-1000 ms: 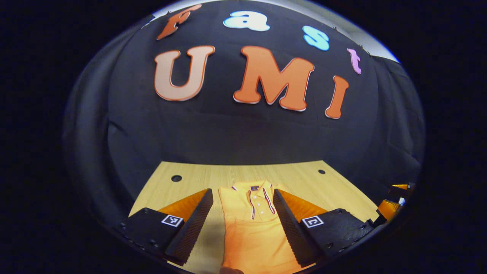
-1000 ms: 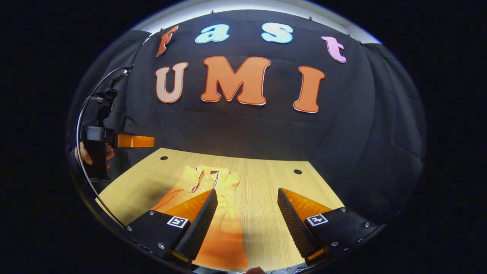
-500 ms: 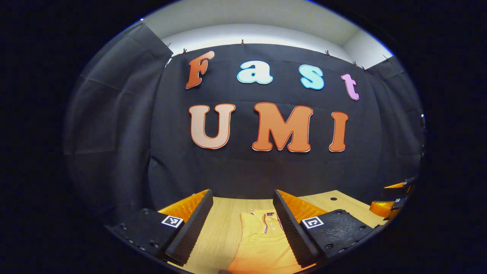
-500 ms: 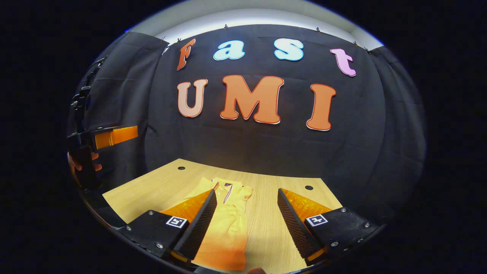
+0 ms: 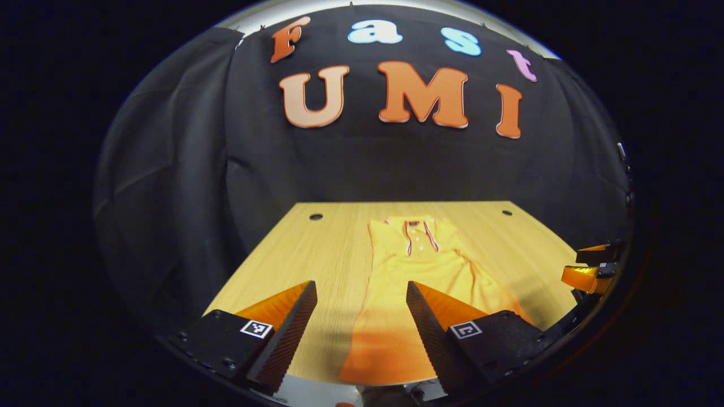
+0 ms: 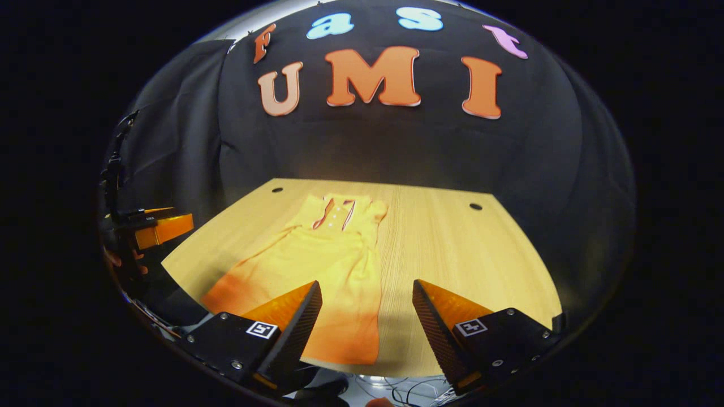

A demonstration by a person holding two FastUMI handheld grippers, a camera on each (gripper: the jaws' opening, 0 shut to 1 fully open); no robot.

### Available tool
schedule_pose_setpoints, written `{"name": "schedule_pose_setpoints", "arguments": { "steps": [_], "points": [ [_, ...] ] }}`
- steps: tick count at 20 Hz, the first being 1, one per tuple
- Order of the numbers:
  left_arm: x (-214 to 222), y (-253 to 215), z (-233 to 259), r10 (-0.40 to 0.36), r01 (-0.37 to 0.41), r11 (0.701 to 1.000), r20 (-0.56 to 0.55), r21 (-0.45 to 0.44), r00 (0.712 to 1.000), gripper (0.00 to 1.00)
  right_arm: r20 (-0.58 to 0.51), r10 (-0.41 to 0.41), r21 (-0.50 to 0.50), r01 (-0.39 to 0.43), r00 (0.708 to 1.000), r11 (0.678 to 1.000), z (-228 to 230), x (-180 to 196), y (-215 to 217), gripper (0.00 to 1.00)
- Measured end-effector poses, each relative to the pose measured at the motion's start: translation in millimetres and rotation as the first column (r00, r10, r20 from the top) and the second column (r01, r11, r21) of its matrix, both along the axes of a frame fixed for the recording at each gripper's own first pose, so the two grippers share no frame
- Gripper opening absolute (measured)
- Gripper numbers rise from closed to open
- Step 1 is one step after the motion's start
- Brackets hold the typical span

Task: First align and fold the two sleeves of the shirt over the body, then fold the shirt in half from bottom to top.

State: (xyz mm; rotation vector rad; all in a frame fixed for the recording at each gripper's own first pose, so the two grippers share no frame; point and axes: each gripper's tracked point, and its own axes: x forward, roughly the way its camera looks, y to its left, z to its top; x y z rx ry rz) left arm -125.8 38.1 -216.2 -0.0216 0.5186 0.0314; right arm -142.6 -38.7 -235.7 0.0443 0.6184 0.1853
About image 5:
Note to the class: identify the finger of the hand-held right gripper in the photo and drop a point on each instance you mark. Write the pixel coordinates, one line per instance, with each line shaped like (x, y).
(594, 255)
(582, 278)

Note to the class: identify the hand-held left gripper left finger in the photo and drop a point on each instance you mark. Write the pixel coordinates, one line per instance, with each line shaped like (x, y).
(287, 339)

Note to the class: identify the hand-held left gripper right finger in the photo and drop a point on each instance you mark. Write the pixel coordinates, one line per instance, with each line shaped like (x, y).
(432, 345)

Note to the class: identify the orange polo T-shirt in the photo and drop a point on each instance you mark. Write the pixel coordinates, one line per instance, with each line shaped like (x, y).
(418, 265)

